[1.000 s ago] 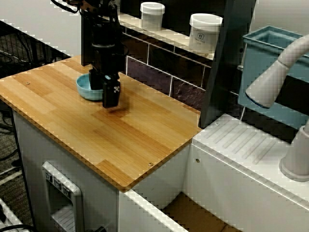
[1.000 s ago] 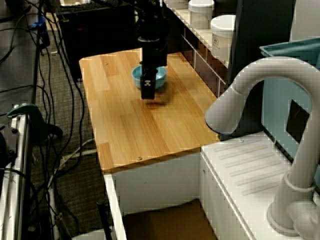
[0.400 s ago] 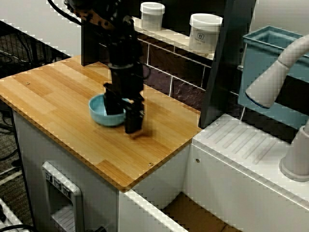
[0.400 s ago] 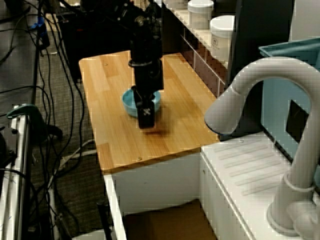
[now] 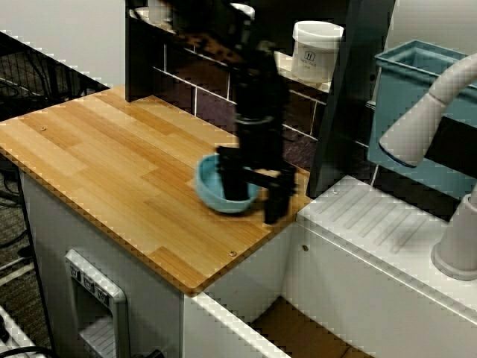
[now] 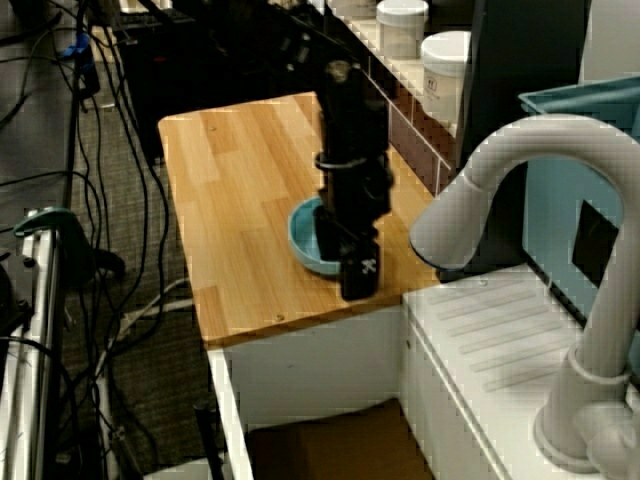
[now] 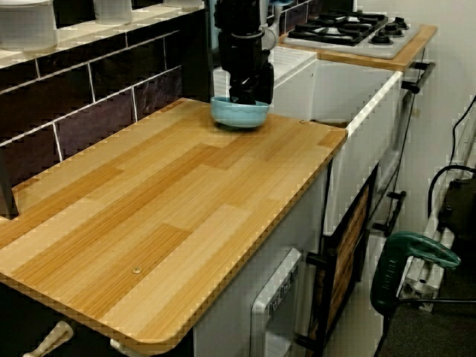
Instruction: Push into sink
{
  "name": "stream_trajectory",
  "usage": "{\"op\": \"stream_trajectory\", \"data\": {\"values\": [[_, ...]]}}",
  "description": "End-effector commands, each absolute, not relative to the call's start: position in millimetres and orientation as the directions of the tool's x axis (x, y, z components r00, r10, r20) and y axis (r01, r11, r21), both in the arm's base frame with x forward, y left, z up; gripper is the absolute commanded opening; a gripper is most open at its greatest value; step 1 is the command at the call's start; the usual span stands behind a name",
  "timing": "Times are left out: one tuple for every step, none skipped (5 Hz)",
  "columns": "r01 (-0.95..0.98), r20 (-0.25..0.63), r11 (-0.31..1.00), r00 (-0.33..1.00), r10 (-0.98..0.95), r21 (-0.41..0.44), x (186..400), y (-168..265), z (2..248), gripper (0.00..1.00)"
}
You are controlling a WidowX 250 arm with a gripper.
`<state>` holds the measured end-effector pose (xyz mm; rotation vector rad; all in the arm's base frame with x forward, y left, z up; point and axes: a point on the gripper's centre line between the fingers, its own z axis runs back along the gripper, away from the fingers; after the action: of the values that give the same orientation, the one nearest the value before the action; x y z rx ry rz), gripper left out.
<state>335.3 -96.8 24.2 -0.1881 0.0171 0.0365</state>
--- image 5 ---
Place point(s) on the light blue bowl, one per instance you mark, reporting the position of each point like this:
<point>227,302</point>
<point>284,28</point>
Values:
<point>210,182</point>

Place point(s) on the white jar with printed label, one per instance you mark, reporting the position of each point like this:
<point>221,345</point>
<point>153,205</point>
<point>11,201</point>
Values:
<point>315,52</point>

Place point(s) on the brown cardboard sheet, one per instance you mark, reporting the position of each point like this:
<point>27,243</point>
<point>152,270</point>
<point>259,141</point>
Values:
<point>305,332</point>

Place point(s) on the white power strip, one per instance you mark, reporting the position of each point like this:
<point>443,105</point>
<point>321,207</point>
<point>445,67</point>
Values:
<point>11,332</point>

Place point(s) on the dark tiled backsplash panel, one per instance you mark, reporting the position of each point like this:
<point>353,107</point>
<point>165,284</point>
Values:
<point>208,104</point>

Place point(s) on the white toy faucet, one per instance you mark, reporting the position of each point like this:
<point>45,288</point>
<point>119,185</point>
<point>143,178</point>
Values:
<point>417,127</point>

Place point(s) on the dark grey shelf unit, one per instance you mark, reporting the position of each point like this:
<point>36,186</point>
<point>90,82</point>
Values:
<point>346,93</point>

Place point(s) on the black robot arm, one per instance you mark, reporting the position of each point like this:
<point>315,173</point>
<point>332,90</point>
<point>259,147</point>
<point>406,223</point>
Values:
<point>261,85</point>

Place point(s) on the white kitchen cabinet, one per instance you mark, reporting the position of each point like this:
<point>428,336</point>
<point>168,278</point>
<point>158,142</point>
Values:
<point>112,268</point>

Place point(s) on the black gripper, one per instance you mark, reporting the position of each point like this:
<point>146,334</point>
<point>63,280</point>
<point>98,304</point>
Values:
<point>261,149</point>

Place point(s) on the white toy sink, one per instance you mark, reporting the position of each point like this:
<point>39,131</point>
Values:
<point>354,242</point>

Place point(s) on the teal plastic bin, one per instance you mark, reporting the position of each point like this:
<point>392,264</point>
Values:
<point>402,108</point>

